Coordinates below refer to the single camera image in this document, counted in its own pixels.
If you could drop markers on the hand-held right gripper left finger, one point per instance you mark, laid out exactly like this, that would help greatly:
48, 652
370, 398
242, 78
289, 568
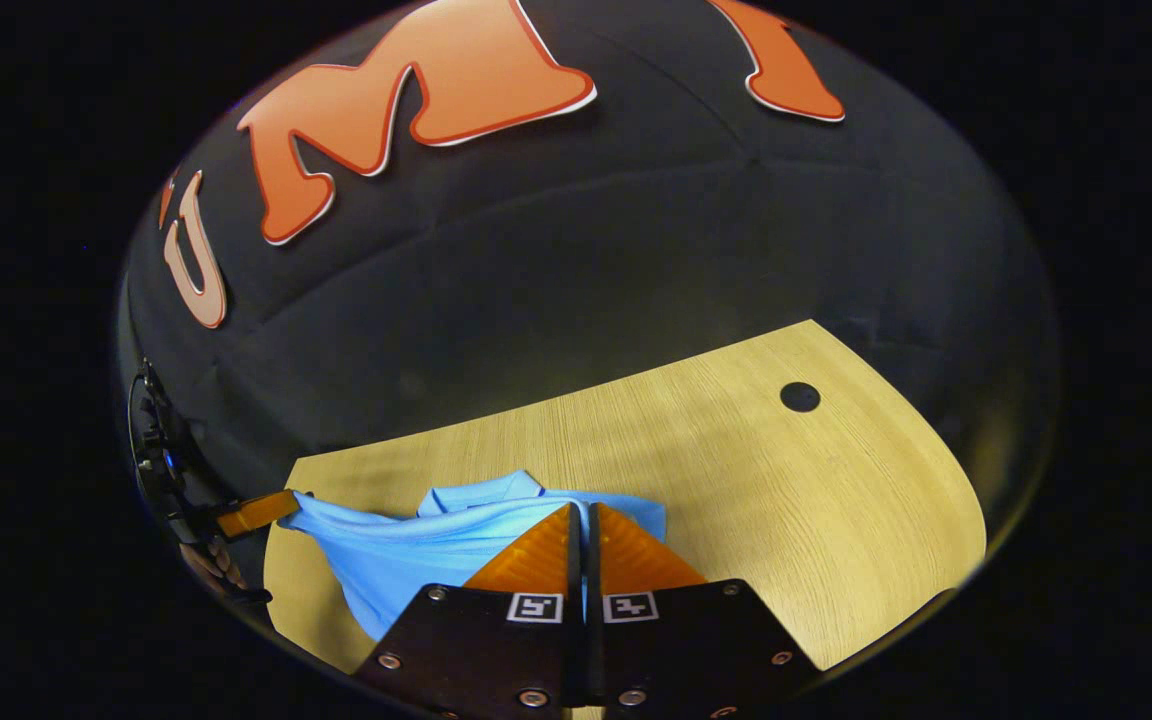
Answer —
496, 645

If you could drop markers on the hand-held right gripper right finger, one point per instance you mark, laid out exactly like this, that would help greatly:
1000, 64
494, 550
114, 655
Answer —
686, 645

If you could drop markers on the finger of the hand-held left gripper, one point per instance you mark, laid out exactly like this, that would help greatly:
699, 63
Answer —
256, 512

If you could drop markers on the light blue T-shirt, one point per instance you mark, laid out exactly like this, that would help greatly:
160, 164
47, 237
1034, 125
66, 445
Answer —
416, 555

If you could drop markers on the black round table grommet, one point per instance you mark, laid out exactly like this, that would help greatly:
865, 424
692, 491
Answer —
800, 396

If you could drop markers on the black backdrop cloth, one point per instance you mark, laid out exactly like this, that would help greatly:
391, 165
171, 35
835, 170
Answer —
586, 270

